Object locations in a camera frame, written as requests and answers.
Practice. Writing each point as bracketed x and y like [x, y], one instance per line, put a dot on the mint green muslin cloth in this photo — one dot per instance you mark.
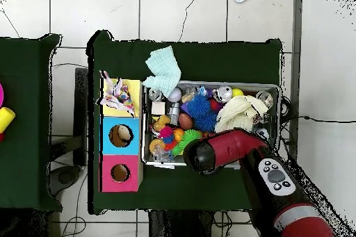
[164, 73]

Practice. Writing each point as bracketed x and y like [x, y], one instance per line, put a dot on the cream muslin cloth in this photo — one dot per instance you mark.
[236, 112]

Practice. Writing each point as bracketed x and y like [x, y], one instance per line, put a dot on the white cloth with colourful dots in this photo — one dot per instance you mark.
[118, 98]

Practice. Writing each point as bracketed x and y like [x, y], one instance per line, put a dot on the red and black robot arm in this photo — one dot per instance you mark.
[236, 145]

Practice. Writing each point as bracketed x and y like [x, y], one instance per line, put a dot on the wooden box with three holes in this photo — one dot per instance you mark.
[133, 148]

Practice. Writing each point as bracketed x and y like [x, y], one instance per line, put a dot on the small brown football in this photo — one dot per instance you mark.
[185, 121]

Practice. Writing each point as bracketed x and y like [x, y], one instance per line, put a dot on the small orange basketball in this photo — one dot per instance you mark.
[178, 134]

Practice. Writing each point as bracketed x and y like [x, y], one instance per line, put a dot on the light wooden block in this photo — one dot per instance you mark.
[158, 108]

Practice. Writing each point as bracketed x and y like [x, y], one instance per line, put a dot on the blue spiky rubber ball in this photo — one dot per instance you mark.
[198, 105]
[205, 121]

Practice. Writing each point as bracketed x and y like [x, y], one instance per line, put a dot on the green spiky rubber ball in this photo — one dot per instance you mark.
[186, 141]

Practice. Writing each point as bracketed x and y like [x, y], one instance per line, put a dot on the silver drink can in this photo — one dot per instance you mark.
[264, 98]
[224, 93]

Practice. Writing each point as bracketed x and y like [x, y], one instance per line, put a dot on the yellow ball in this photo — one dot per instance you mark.
[237, 92]

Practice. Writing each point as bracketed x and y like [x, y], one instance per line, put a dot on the black upright panel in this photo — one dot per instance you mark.
[81, 109]

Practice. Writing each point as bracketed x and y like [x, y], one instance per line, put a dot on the dark green cloth of side table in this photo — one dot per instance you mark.
[25, 164]

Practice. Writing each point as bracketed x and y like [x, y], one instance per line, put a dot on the yellow cylinder toy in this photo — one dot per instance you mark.
[6, 118]

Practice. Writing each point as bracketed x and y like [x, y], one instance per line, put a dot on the small red toy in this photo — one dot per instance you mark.
[1, 137]

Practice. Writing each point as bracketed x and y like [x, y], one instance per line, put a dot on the pink toy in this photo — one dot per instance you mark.
[1, 95]

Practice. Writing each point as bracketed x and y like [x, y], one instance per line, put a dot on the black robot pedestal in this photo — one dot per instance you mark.
[180, 226]

